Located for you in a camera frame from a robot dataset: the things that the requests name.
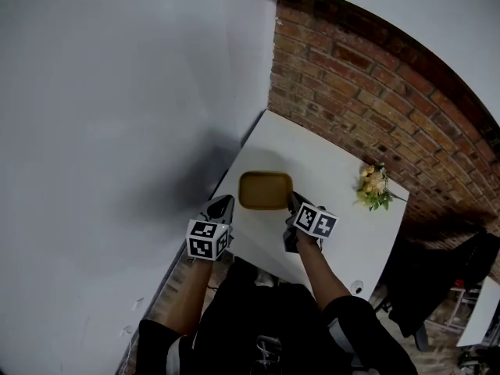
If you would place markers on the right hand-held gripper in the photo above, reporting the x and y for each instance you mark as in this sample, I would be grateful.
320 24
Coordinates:
316 223

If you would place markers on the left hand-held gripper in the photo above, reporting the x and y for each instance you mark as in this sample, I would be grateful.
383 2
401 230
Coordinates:
205 240

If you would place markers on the yellow rectangular tray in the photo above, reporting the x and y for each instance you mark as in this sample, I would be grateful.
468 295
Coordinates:
265 190

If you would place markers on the person's right forearm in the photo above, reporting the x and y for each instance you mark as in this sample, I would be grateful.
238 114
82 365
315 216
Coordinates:
324 276

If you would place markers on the person's left forearm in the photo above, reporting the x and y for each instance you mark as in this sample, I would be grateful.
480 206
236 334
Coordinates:
189 299

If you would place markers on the yellow artificial flower bouquet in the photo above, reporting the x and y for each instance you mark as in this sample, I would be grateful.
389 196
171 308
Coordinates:
373 188

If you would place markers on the person's white shoe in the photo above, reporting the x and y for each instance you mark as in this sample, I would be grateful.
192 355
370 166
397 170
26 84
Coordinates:
265 279

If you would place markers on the person's black clothing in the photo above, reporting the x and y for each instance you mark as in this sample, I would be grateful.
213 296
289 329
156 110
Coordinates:
242 318

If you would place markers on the black office chair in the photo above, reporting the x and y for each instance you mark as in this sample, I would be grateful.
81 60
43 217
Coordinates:
422 279

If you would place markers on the metal clip on clothing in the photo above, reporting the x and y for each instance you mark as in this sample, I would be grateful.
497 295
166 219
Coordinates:
267 350

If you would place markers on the white wall outlet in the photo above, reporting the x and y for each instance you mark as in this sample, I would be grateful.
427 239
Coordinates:
137 303
126 330

